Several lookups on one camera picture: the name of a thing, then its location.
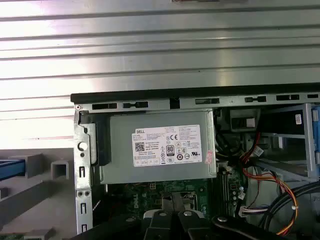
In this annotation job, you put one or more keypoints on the black PC case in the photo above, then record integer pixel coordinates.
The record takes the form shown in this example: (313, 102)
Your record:
(82, 150)

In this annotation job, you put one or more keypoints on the grey optical drive cage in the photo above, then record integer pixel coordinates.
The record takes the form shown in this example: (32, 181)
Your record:
(287, 140)

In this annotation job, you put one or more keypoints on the grey power supply unit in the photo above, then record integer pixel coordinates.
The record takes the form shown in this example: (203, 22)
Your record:
(120, 150)

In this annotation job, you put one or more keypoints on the hard disk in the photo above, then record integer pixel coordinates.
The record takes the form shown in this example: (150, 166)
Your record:
(12, 170)

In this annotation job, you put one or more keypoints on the grey parts rack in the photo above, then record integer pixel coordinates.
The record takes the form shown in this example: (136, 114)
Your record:
(32, 200)

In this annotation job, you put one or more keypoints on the green motherboard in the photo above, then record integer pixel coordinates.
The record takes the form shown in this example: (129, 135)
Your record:
(140, 197)

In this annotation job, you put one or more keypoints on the blue drive latch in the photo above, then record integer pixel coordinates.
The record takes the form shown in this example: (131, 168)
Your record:
(316, 130)

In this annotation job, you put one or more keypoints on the black RAM slot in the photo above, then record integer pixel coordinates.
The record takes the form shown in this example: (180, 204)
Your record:
(224, 185)

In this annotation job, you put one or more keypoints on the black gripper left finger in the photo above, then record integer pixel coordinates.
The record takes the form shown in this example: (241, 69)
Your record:
(157, 227)

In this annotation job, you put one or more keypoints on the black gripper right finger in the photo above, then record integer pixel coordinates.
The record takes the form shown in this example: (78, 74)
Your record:
(192, 227)

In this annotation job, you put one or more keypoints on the CPU socket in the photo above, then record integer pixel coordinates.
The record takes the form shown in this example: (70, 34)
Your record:
(191, 203)

